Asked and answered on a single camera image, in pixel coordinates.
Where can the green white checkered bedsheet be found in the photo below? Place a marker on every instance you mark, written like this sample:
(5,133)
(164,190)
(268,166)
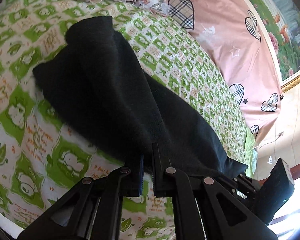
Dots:
(41,157)

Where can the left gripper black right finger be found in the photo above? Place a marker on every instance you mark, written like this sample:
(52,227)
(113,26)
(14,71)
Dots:
(212,206)

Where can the dark navy pants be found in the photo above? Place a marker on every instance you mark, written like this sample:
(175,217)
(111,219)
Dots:
(96,85)

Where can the light green blanket edge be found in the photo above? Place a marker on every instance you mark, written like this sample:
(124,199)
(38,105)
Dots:
(250,155)

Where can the pink quilt with plaid hearts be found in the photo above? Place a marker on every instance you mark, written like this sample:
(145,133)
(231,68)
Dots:
(228,31)

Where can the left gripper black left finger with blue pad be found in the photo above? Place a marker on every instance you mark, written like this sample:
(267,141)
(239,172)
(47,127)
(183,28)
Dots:
(91,209)

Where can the framed landscape painting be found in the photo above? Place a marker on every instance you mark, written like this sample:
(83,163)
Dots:
(281,19)

